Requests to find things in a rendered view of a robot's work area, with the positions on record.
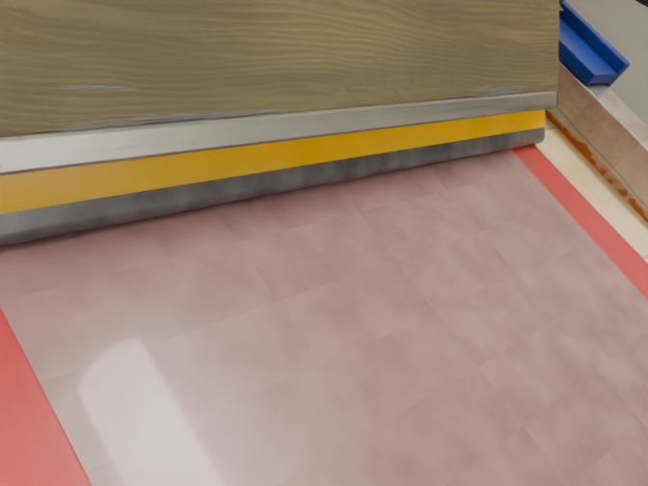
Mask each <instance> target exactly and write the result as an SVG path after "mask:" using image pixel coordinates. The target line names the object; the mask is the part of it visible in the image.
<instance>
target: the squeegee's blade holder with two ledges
mask: <svg viewBox="0 0 648 486"><path fill-rule="evenodd" d="M555 107H556V92H541V93H527V94H505V95H493V96H482V97H470V98H458V99H447V100H435V101H423V102H412V103H400V104H389V105H377V106H366V107H354V108H342V109H331V110H319V111H307V112H295V113H283V114H272V115H260V116H249V117H237V118H225V119H214V120H202V121H180V122H168V123H157V124H145V125H133V126H122V127H110V128H99V129H87V130H75V131H64V132H52V133H41V134H29V135H17V136H6V137H0V176H6V175H14V174H23V173H31V172H38V171H46V170H55V169H63V168H70V167H78V166H86V165H94V164H102V163H110V162H118V161H125V160H134V159H142V158H150V157H157V156H165V155H174V154H182V153H189V152H197V151H205V150H214V149H228V148H236V147H245V146H252V145H260V144H268V143H276V142H284V141H292V140H300V139H308V138H315V137H324V136H332V135H339V134H347V133H355V132H364V131H371V130H379V129H387V128H395V127H403V126H411V125H419V124H427V123H435V122H450V121H458V120H465V119H474V118H482V117H490V116H497V115H505V114H514V113H522V112H529V111H537V110H545V109H553V108H555Z"/></svg>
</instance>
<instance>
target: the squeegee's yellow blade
mask: <svg viewBox="0 0 648 486"><path fill-rule="evenodd" d="M540 127H545V110H537V111H529V112H522V113H514V114H505V115H497V116H490V117H482V118H474V119H465V120H458V121H443V122H435V123H427V124H419V125H411V126H403V127H395V128H387V129H379V130H371V131H364V132H355V133H347V134H339V135H332V136H324V137H315V138H308V139H300V140H292V141H284V142H276V143H268V144H260V145H252V146H245V147H236V148H221V149H214V150H205V151H197V152H189V153H182V154H174V155H165V156H157V157H150V158H142V159H134V160H125V161H118V162H110V163H102V164H94V165H86V166H78V167H70V168H63V169H55V170H46V171H38V172H31V173H23V174H14V175H0V214H2V213H8V212H14V211H20V210H26V209H32V208H39V207H45V206H50V205H56V204H63V203H74V202H80V201H86V200H92V199H98V198H105V197H111V196H117V195H122V194H129V193H135V192H141V191H147V190H153V189H159V188H165V187H172V186H178V185H183V184H189V183H196V182H202V181H208V180H213V179H220V178H226V177H232V176H243V175H249V174H255V173H262V172H268V171H274V170H279V169H286V168H292V167H298V166H304V165H310V164H316V163H322V162H329V161H335V160H340V159H346V158H353V157H359V156H365V155H370V154H377V153H383V152H389V151H396V150H402V149H412V148H419V147H425V146H431V145H437V144H443V143H449V142H455V141H462V140H468V139H473V138H479V137H486V136H492V135H498V134H503V133H510V132H516V131H522V130H529V129H534V128H540Z"/></svg>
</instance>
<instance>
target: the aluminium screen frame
mask: <svg viewBox="0 0 648 486"><path fill-rule="evenodd" d="M545 115H546V117H547V118H548V119H549V120H550V121H551V122H552V123H553V124H554V125H555V126H556V127H557V128H558V129H559V130H560V131H561V132H562V133H563V134H564V136H565V137H566V138H567V139H568V140H569V141H570V142H571V143H572V144H573V145H574V146H575V147H576V148H577V149H578V150H579V151H580V152H581V153H582V155H583V156H584V157H585V158H586V159H587V160H588V161H589V162H590V163H591V164H592V165H593V166H594V167H595V168H596V169H597V170H598V171H599V172H600V173H601V175H602V176H603V177H604V178H605V179H606V180H607V181H608V182H609V183H610V184H611V185H612V186H613V187H614V188H615V189H616V190H617V191H618V193H619V194H620V195H621V196H622V197H623V198H624V199H625V200H626V201H627V202H628V203H629V204H630V205H631V206H632V207H633V208H634V209H635V210H636V212H637V213H638V214H639V215H640V216H641V217H642V218H643V219H644V220H645V221H646V222H647V223H648V126H647V125H646V124H645V123H644V122H643V121H642V120H641V119H640V118H639V117H638V116H637V115H636V114H635V113H634V112H633V111H632V110H631V109H630V108H629V107H628V106H627V105H626V104H625V103H624V102H623V101H622V100H621V99H620V98H619V97H618V96H617V95H616V94H615V93H614V92H613V91H612V90H611V89H610V88H609V87H608V86H607V85H606V84H605V83H600V84H588V85H587V84H585V83H584V82H583V81H582V80H581V79H580V78H579V77H578V76H577V75H576V74H575V73H574V72H573V71H572V70H571V69H570V68H569V67H568V66H567V65H566V64H565V63H564V62H563V61H562V60H561V59H560V58H559V57H558V105H557V106H556V107H555V108H553V109H545Z"/></svg>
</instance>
